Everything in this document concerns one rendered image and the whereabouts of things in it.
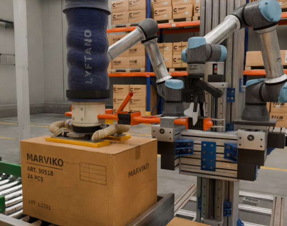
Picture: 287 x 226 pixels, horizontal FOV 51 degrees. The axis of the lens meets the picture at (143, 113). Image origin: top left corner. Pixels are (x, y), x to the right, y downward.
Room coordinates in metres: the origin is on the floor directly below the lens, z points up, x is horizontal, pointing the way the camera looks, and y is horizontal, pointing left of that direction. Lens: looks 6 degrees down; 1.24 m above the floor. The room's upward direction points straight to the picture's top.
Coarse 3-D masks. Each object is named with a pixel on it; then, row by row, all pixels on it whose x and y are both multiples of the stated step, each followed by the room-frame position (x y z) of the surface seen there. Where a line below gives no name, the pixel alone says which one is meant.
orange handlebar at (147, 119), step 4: (68, 112) 1.62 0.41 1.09; (108, 112) 1.75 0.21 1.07; (112, 112) 1.79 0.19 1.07; (68, 116) 1.59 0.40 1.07; (100, 116) 1.48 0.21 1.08; (104, 116) 1.46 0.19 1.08; (108, 116) 1.45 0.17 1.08; (112, 116) 1.44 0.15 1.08; (116, 116) 1.43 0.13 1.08; (140, 116) 1.41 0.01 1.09; (144, 116) 1.37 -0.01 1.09; (148, 116) 1.37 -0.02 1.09; (152, 116) 1.36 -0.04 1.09; (156, 116) 1.38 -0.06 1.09; (136, 120) 1.37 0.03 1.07; (140, 120) 1.36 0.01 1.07; (144, 120) 1.35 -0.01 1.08; (148, 120) 1.34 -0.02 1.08; (152, 120) 1.33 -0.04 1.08; (156, 120) 1.32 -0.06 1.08; (176, 120) 1.27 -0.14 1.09; (180, 120) 1.27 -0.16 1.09; (184, 120) 1.26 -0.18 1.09; (176, 124) 1.28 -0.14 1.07; (180, 124) 1.27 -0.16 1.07; (184, 124) 1.25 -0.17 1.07; (208, 124) 1.21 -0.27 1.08; (212, 124) 1.22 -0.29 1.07
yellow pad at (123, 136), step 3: (117, 135) 1.54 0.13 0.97; (120, 135) 1.55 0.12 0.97; (123, 135) 1.56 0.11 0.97; (126, 135) 1.56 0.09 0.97; (129, 135) 1.58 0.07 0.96; (102, 138) 1.57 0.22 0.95; (105, 138) 1.56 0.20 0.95; (108, 138) 1.55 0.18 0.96; (111, 138) 1.54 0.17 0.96; (114, 138) 1.53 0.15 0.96; (117, 138) 1.52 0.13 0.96; (120, 138) 1.51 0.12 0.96; (123, 138) 1.53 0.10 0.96; (126, 138) 1.55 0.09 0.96; (129, 138) 1.58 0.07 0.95
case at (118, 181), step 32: (32, 160) 1.48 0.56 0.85; (64, 160) 1.37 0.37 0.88; (96, 160) 1.28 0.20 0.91; (128, 160) 1.33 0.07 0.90; (32, 192) 1.49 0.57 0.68; (64, 192) 1.37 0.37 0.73; (96, 192) 1.28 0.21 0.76; (128, 192) 1.33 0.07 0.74; (64, 224) 1.38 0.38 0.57; (96, 224) 1.28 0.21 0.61
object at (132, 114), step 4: (120, 112) 1.43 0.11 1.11; (124, 112) 1.45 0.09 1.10; (128, 112) 1.48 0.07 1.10; (132, 112) 1.47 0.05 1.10; (136, 112) 1.41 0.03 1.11; (140, 112) 1.44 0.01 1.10; (120, 116) 1.39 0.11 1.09; (124, 116) 1.38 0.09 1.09; (128, 116) 1.37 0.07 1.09; (132, 116) 1.38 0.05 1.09; (136, 116) 1.40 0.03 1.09; (120, 120) 1.40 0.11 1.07; (124, 120) 1.39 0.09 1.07; (128, 120) 1.38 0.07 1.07; (132, 120) 1.38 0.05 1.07; (124, 124) 1.38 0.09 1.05; (128, 124) 1.37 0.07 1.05; (132, 124) 1.38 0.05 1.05; (136, 124) 1.40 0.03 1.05
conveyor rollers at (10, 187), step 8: (0, 176) 2.23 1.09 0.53; (8, 176) 2.20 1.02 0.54; (16, 176) 2.17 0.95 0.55; (0, 184) 2.03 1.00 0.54; (8, 184) 2.00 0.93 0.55; (16, 184) 2.04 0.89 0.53; (0, 192) 1.85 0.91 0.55; (8, 192) 1.88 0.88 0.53; (16, 192) 1.85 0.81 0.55; (8, 200) 1.71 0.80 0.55; (16, 200) 1.73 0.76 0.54; (8, 208) 1.60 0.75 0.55; (16, 208) 1.63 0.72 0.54; (16, 216) 1.52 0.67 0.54; (24, 216) 1.56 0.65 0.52; (40, 224) 1.43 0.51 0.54; (48, 224) 1.47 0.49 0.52
